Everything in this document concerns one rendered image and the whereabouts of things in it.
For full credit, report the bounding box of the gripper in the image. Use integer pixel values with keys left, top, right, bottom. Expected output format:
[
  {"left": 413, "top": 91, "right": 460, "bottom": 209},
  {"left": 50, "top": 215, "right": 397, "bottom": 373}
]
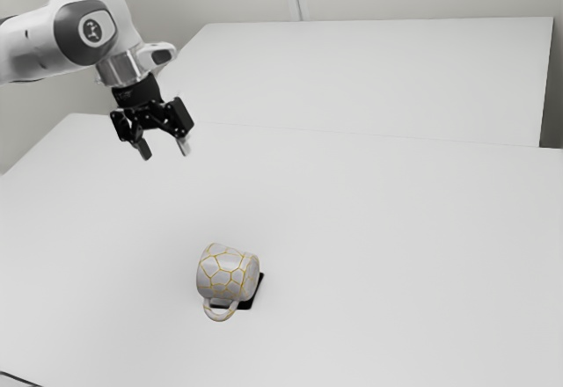
[{"left": 109, "top": 74, "right": 196, "bottom": 162}]

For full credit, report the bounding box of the white mug with gold cracks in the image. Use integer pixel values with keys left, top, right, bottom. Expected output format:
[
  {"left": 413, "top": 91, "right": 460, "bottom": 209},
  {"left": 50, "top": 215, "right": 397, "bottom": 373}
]
[{"left": 195, "top": 241, "right": 261, "bottom": 323}]

